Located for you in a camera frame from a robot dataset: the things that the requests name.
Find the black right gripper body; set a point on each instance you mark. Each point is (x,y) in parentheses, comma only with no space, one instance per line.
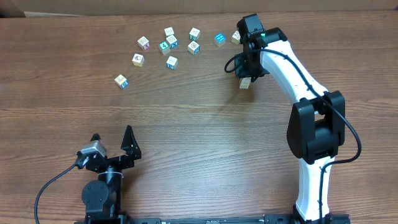
(249,67)

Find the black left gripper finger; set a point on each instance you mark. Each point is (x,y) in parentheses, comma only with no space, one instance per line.
(130,145)
(95,137)

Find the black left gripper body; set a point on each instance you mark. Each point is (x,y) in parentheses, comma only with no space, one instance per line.
(117,162)

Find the plain white block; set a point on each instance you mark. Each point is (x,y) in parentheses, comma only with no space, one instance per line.
(172,62)

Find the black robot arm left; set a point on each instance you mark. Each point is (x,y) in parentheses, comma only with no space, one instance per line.
(103,197)

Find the white block far right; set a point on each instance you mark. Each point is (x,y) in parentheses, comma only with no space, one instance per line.
(236,38)

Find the blue top block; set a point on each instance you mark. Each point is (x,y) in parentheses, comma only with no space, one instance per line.
(219,39)

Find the white block green side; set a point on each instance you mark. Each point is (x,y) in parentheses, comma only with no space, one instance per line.
(194,34)

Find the white block blue side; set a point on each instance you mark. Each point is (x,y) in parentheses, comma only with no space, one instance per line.
(121,81)

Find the white block animal top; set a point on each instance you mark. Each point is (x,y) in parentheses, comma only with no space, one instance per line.
(193,47)

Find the white block blue X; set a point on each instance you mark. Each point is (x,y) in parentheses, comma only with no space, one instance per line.
(172,40)

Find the white block yellow side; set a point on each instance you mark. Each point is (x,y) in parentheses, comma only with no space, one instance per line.
(138,60)

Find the white block top back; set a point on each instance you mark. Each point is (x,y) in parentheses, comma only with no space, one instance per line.
(169,31)

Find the green number 4 block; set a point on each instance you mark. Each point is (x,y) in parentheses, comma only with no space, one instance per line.
(164,47)

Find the white block red side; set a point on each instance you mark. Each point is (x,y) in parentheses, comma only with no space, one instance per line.
(143,43)

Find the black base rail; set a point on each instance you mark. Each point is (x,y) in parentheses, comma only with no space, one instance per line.
(266,219)

